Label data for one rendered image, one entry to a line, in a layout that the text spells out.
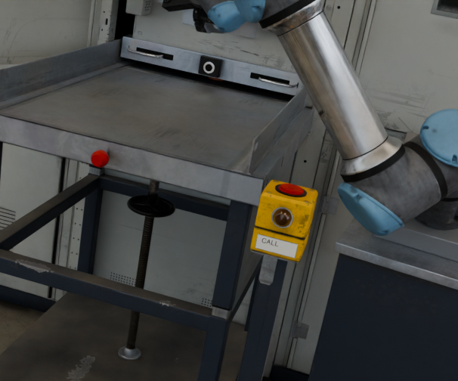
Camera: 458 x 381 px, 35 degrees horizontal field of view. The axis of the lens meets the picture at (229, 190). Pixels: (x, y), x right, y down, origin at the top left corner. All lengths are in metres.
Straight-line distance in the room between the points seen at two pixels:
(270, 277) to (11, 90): 0.74
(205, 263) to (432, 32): 0.91
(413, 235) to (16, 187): 1.32
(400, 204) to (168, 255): 1.11
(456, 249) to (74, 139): 0.75
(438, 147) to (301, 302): 1.00
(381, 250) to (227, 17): 0.56
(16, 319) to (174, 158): 1.19
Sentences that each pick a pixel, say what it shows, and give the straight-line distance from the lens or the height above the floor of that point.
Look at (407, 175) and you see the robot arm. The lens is 1.24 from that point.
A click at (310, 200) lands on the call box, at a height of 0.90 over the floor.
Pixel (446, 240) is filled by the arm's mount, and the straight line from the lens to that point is 1.44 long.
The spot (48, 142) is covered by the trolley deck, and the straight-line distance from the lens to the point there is 1.47.
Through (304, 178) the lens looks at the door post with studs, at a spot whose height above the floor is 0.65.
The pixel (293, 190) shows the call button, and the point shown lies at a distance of 1.12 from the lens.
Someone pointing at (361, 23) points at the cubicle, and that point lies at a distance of 1.95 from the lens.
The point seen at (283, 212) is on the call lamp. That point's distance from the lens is 1.09.
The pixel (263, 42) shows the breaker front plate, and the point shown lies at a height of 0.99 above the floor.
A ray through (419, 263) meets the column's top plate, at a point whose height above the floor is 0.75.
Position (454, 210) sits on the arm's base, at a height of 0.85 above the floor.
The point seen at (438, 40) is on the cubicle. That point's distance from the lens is 1.93.
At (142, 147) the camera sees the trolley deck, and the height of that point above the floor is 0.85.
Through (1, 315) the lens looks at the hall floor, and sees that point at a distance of 2.45.
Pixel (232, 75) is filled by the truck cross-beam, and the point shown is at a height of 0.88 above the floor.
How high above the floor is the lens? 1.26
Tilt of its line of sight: 19 degrees down
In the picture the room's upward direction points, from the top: 10 degrees clockwise
